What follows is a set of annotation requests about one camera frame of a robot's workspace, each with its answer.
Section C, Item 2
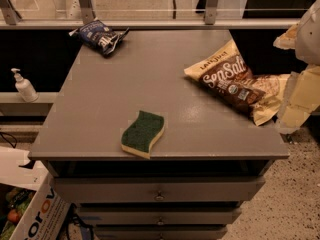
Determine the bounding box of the white pump bottle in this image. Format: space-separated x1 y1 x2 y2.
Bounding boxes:
11 68 38 102

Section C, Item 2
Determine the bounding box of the drawer knob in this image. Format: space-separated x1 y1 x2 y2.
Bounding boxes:
156 217 165 226
154 191 165 201

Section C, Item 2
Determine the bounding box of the middle drawer knob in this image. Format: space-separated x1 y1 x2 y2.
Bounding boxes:
156 217 165 226

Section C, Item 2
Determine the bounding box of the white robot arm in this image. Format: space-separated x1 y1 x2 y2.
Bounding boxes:
273 0 320 134

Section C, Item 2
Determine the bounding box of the blue chip bag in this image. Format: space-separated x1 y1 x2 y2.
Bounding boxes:
69 20 130 57

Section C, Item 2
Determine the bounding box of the grey drawer cabinet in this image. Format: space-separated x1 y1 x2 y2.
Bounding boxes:
31 31 287 240

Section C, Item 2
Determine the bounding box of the black cable on floor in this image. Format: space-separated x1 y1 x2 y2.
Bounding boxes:
0 131 18 149

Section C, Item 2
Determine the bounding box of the green and yellow sponge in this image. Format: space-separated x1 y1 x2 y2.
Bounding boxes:
121 111 165 159

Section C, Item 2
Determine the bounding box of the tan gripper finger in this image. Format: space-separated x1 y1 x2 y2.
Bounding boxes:
273 24 298 50
276 65 320 134

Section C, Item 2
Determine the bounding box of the brown sea salt chip bag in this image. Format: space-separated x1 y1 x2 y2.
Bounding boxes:
184 39 290 126

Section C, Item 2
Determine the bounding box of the top drawer knob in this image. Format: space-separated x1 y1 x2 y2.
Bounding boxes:
154 191 165 201

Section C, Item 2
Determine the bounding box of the white cardboard box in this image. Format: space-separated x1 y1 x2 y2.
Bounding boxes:
0 147 70 240

